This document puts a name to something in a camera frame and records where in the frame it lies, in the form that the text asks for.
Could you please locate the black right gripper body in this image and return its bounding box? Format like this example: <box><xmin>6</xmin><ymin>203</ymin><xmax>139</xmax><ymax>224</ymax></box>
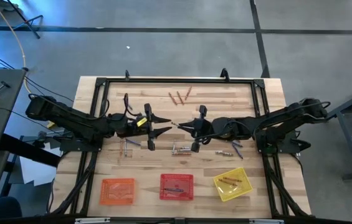
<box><xmin>191</xmin><ymin>105</ymin><xmax>216</xmax><ymax>153</ymax></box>

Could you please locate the black floor cable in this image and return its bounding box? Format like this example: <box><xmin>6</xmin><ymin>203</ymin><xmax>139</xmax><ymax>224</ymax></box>
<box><xmin>0</xmin><ymin>46</ymin><xmax>74</xmax><ymax>103</ymax></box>

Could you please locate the yellow plastic basket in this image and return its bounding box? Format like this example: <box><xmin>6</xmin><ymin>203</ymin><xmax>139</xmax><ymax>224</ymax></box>
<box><xmin>212</xmin><ymin>167</ymin><xmax>254</xmax><ymax>203</ymax></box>

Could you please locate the orange plastic basket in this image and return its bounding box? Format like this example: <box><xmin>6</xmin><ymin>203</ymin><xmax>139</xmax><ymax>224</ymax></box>
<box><xmin>99</xmin><ymin>177</ymin><xmax>136</xmax><ymax>206</ymax></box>

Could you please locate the black tripod stand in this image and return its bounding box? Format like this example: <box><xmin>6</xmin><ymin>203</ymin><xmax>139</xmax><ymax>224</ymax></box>
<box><xmin>6</xmin><ymin>0</ymin><xmax>44</xmax><ymax>40</ymax></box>

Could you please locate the silver hinge plate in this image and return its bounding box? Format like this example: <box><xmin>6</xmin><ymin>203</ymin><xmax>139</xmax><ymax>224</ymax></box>
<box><xmin>75</xmin><ymin>217</ymin><xmax>111</xmax><ymax>224</ymax></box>
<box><xmin>249</xmin><ymin>218</ymin><xmax>285</xmax><ymax>224</ymax></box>

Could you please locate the yellow floor cable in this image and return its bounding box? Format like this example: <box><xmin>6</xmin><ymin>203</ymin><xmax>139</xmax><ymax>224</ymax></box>
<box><xmin>0</xmin><ymin>0</ymin><xmax>57</xmax><ymax>129</ymax></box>

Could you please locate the black aluminium rig frame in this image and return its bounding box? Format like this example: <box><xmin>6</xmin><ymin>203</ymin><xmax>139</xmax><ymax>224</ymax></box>
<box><xmin>50</xmin><ymin>76</ymin><xmax>312</xmax><ymax>218</ymax></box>

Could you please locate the red plastic basket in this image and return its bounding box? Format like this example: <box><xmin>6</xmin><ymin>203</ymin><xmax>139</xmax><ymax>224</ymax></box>
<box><xmin>159</xmin><ymin>173</ymin><xmax>194</xmax><ymax>202</ymax></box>

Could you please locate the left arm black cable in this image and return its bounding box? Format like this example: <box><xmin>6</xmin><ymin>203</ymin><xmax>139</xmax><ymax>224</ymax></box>
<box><xmin>123</xmin><ymin>92</ymin><xmax>142</xmax><ymax>118</ymax></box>

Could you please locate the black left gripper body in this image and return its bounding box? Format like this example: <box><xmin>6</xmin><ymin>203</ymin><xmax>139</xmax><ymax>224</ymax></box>
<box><xmin>128</xmin><ymin>103</ymin><xmax>157</xmax><ymax>152</ymax></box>

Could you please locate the blue chair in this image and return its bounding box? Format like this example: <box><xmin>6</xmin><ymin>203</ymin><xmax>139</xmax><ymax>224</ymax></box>
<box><xmin>0</xmin><ymin>196</ymin><xmax>24</xmax><ymax>218</ymax></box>

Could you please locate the grey side desk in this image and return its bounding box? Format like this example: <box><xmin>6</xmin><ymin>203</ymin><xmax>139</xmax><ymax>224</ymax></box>
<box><xmin>0</xmin><ymin>68</ymin><xmax>27</xmax><ymax>218</ymax></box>

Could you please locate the grey table frame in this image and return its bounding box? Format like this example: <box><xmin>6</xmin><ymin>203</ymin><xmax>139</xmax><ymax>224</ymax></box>
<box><xmin>318</xmin><ymin>80</ymin><xmax>352</xmax><ymax>181</ymax></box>

